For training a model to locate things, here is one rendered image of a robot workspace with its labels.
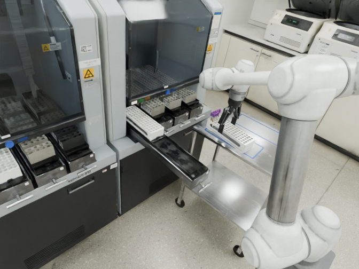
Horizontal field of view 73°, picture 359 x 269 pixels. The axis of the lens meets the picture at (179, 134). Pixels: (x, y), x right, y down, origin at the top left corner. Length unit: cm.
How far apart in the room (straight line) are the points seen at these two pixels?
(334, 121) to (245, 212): 186
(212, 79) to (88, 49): 57
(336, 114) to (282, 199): 248
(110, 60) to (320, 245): 116
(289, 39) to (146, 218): 254
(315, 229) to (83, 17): 120
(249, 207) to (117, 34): 142
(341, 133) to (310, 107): 262
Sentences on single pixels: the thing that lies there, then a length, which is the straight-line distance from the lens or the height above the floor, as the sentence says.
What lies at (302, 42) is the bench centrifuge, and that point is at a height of 102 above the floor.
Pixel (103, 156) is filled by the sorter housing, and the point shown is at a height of 73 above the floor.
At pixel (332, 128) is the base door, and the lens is 337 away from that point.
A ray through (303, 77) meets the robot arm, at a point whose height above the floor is 147.
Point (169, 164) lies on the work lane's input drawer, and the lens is 129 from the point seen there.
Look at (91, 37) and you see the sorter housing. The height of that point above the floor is 135.
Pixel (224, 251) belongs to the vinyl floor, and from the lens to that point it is 198.
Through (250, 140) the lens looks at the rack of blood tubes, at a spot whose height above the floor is 88.
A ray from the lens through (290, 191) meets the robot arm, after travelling 88.
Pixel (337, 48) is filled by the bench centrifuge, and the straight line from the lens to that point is 317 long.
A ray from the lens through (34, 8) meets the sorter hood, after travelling 114.
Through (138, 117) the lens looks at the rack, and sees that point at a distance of 147.
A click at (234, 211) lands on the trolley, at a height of 28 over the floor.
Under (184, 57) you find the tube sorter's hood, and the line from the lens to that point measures 154.
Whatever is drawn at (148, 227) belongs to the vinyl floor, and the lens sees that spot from 198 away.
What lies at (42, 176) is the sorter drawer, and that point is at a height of 79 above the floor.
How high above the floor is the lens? 169
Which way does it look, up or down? 37 degrees down
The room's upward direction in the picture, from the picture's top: 9 degrees clockwise
